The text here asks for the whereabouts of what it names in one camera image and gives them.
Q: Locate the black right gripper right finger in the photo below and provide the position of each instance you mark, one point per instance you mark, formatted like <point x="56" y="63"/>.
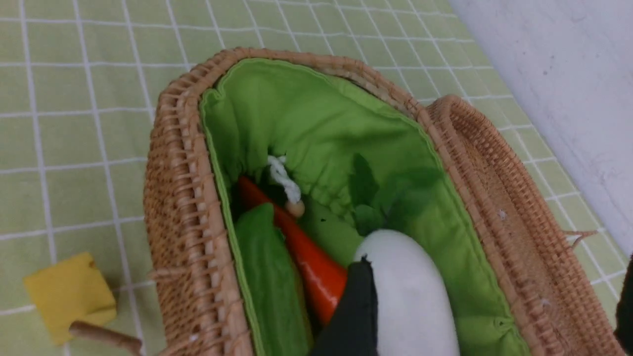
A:
<point x="624" y="312"/>

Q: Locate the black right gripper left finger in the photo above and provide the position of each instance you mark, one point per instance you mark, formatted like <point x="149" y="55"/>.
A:
<point x="352" y="330"/>

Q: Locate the orange toy carrot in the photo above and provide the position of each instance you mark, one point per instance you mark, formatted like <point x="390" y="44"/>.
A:
<point x="322" y="278"/>

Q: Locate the white toy radish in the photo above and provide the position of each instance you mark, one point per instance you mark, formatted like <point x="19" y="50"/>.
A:
<point x="414" y="315"/>

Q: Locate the green toy cucumber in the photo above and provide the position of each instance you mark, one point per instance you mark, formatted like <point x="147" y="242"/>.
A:
<point x="274" y="298"/>

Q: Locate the woven wicker basket lid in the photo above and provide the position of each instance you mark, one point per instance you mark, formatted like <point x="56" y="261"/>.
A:
<point x="553" y="303"/>

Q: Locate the woven wicker basket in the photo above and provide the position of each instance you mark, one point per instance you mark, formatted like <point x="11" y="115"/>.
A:
<point x="333" y="142"/>

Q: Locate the wooden basket toggle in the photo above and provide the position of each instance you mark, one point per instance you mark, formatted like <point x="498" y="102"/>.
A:
<point x="107" y="336"/>

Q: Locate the yellow foam cube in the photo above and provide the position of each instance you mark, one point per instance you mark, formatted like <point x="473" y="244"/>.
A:
<point x="71" y="290"/>

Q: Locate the green checkered tablecloth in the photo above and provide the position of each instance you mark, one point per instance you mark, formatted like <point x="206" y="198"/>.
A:
<point x="80" y="80"/>

